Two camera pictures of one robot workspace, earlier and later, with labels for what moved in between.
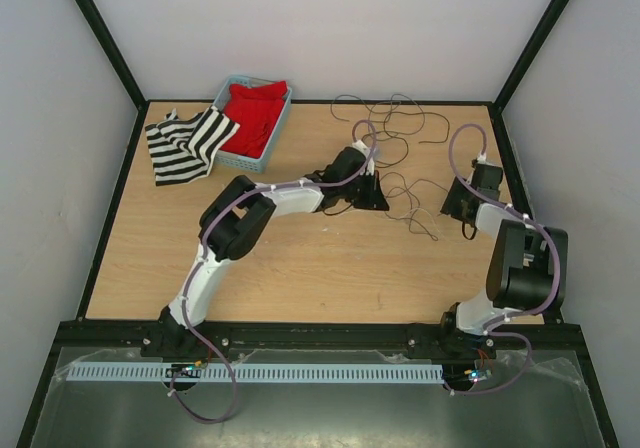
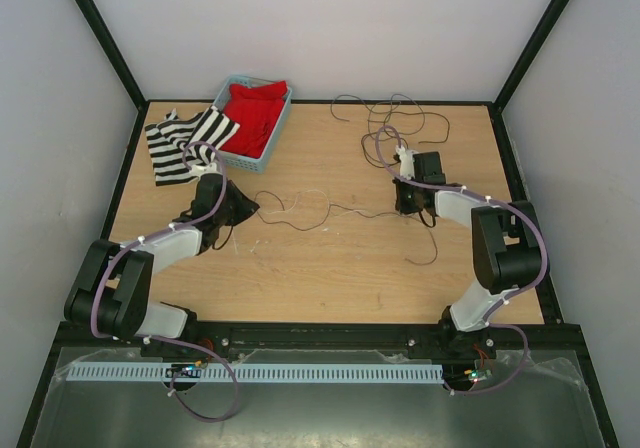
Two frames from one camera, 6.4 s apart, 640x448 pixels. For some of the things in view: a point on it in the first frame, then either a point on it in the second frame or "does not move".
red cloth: x=255 y=109 does not move
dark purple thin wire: x=404 y=217 -> x=344 y=205
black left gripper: x=375 y=199 -> x=247 y=206
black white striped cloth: x=182 y=149 does not move
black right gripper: x=449 y=204 -> x=401 y=205
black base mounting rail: x=323 y=335 does not move
